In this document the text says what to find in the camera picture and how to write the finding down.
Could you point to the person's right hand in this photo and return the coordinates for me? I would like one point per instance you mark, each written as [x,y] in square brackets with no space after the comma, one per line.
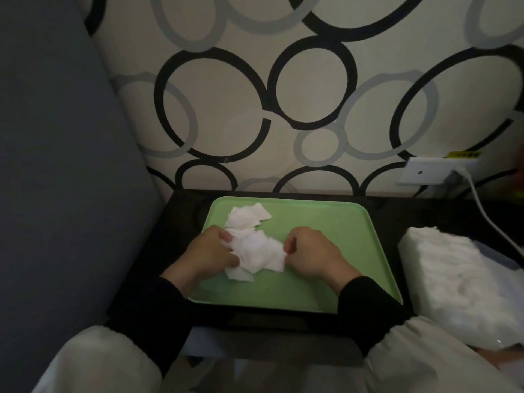
[315,253]

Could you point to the person's left hand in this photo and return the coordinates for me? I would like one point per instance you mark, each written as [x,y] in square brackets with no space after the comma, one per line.
[200,257]

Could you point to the green plastic tray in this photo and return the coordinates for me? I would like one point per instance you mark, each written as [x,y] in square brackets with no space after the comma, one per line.
[335,241]

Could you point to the pile of white cotton pads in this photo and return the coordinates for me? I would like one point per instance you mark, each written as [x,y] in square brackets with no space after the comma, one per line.
[258,249]

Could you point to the person's left forearm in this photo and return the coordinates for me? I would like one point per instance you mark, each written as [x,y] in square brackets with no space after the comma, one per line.
[127,343]

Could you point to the person's right forearm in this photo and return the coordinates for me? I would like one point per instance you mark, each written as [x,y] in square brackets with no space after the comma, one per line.
[409,352]

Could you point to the grey upholstered sofa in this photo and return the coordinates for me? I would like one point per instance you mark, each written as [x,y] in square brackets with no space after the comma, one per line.
[65,200]

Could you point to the yellow warning sticker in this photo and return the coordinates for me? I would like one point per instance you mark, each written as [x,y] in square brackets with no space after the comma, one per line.
[462,154]

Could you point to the white wall socket plate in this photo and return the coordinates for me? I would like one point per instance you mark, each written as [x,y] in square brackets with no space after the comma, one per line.
[419,172]

